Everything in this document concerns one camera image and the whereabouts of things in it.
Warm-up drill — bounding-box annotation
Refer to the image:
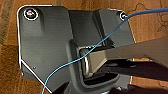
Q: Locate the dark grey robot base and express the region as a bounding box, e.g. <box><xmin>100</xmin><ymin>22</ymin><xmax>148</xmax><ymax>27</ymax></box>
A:
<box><xmin>16</xmin><ymin>4</ymin><xmax>137</xmax><ymax>94</ymax></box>

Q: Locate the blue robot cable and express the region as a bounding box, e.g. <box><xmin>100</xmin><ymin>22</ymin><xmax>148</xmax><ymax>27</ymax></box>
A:
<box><xmin>41</xmin><ymin>9</ymin><xmax>168</xmax><ymax>94</ymax></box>

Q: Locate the black robot torso link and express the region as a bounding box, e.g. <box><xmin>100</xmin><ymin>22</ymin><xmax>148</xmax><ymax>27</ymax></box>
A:
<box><xmin>78</xmin><ymin>36</ymin><xmax>168</xmax><ymax>84</ymax></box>

